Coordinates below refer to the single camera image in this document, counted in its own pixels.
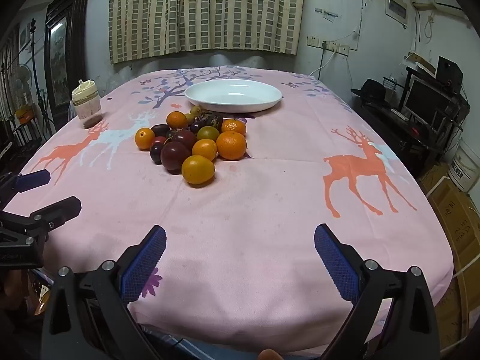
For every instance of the cardboard boxes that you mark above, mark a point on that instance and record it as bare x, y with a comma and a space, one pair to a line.
457, 232

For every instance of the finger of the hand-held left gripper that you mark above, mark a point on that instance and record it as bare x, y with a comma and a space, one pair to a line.
63, 207
33, 180

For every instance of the pink deer printed tablecloth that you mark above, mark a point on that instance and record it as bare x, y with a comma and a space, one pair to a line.
262, 202

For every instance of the white wall socket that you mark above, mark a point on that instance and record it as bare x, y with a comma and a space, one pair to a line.
344, 50
330, 46
313, 40

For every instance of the large dark red plum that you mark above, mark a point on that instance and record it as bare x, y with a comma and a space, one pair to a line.
174, 156

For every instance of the black speaker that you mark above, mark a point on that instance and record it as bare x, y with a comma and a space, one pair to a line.
449, 72

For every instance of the small yellow-green fruit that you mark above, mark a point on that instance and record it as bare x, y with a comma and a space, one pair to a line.
195, 111

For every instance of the computer monitor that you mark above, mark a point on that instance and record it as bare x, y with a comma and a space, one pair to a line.
425, 103

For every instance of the person's right hand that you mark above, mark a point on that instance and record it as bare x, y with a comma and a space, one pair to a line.
269, 355

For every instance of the white standing fan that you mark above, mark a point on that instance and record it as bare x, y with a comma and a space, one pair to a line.
22, 77

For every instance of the black tripod stand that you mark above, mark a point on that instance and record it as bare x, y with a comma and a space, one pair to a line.
36, 82

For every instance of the checked beige curtain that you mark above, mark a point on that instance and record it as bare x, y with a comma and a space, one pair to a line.
146, 15
243, 11

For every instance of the white oval plate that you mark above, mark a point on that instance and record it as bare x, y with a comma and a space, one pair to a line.
232, 92

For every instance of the white wall electrical box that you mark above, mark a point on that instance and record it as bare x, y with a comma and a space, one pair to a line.
396, 7

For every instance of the white plastic bucket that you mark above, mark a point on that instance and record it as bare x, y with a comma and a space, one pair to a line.
465, 167

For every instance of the green orange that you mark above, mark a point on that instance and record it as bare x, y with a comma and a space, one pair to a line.
207, 133

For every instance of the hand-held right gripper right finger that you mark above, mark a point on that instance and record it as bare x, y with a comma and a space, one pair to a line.
333, 260

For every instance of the dark wooden framed picture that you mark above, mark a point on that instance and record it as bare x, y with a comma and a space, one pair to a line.
62, 52

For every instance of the black hat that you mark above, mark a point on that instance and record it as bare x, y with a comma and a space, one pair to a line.
371, 92

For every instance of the mandarin orange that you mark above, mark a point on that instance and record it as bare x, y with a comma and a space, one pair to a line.
234, 125
231, 145

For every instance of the black desk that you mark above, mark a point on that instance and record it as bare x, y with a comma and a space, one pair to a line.
397, 131

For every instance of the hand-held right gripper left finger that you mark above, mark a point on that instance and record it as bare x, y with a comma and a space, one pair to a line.
148, 262

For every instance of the small red plum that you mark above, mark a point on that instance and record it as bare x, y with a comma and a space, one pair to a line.
159, 140

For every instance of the plastic jar with cream lid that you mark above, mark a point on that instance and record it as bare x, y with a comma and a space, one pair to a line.
85, 101

